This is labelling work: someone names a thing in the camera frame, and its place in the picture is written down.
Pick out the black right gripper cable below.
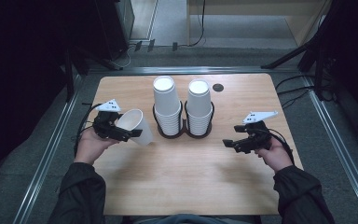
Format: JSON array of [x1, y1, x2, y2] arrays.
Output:
[[266, 127, 296, 166]]

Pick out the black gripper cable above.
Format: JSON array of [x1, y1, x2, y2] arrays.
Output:
[[73, 103, 104, 157], [266, 127, 296, 166]]

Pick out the person's left hand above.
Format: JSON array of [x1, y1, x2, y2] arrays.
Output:
[[73, 126, 119, 166]]

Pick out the light wooden furniture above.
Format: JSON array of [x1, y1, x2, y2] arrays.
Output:
[[186, 0, 334, 48]]

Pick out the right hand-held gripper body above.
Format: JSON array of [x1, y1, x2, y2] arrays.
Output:
[[234, 110, 279, 155]]

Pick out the person's right hand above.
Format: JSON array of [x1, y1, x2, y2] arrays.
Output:
[[254, 136, 294, 175]]

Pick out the single white paper cup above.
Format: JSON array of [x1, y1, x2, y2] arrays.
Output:
[[115, 108, 155, 147]]

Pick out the black double cup holder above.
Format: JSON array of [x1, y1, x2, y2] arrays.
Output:
[[151, 100, 215, 140]]

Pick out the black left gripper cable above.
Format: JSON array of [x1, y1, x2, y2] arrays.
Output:
[[73, 103, 104, 157]]

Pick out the black hanging cable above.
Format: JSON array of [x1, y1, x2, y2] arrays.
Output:
[[178, 0, 207, 49]]

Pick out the metal floor rail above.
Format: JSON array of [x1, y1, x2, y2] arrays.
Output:
[[11, 74, 86, 224], [301, 76, 358, 224]]

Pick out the black cabinet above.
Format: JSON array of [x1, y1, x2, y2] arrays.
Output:
[[93, 0, 136, 62]]

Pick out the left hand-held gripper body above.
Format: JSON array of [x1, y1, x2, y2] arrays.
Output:
[[91, 99, 129, 143]]

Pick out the black tripod stand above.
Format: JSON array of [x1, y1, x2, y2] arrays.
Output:
[[260, 0, 358, 101]]

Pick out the stack of white paper cups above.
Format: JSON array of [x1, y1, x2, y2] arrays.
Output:
[[152, 75, 183, 136], [186, 78, 214, 136]]

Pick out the black floor cables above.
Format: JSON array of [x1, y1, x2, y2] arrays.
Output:
[[274, 74, 335, 110]]

